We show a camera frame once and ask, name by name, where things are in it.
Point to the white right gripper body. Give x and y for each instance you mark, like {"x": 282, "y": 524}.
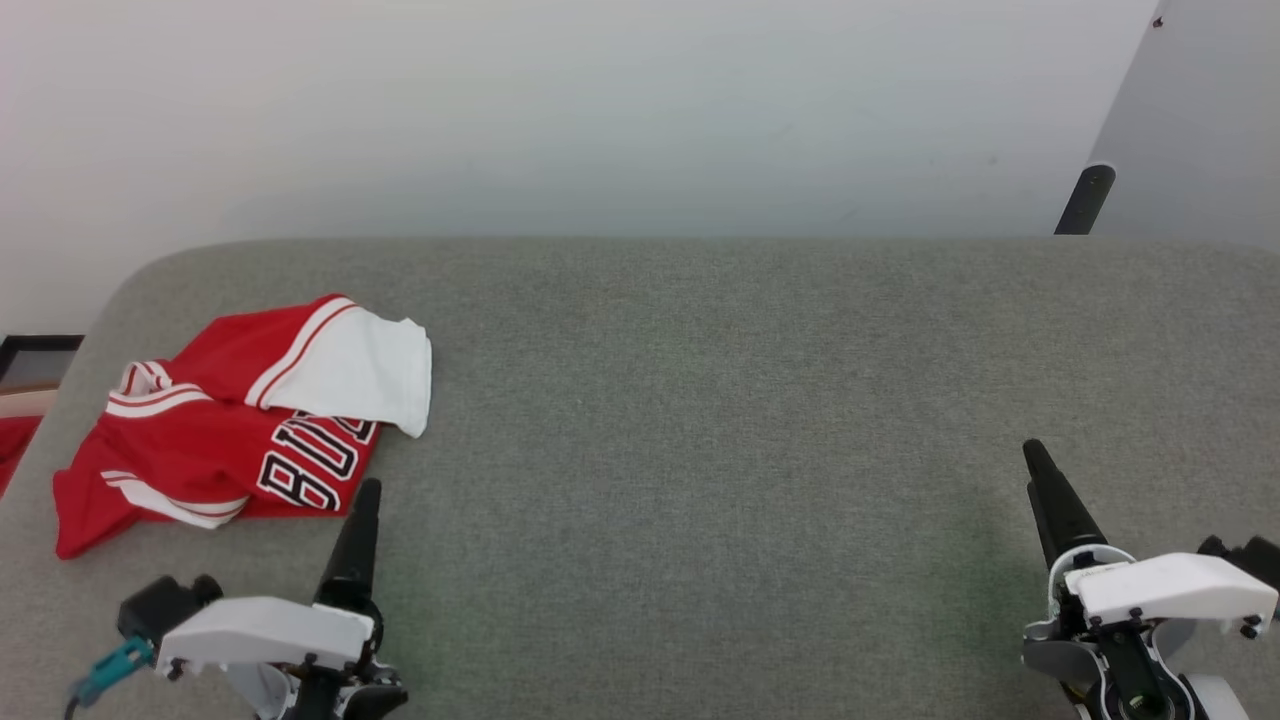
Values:
{"x": 1165, "y": 588}

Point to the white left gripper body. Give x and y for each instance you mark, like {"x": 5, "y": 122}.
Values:
{"x": 265, "y": 630}

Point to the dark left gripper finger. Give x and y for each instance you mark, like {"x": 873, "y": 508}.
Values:
{"x": 355, "y": 560}

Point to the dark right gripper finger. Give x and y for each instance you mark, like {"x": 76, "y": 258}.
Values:
{"x": 1060, "y": 515}

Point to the red Bulls basketball jersey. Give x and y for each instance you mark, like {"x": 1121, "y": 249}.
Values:
{"x": 180, "y": 450}

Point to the red cloth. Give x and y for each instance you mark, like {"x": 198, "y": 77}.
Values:
{"x": 12, "y": 450}

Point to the black round pole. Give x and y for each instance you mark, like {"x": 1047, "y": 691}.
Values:
{"x": 1086, "y": 200}

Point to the beige basket rim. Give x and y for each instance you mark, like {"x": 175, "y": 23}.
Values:
{"x": 20, "y": 402}

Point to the grey flat panel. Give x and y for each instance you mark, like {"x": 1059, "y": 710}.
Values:
{"x": 1200, "y": 120}

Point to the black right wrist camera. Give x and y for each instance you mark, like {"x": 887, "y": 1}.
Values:
{"x": 1250, "y": 558}

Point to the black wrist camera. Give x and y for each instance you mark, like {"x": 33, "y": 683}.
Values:
{"x": 165, "y": 605}
{"x": 1250, "y": 558}

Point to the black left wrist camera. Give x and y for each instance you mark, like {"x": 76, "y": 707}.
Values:
{"x": 165, "y": 605}

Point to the teal left camera connector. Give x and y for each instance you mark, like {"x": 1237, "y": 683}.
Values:
{"x": 115, "y": 670}

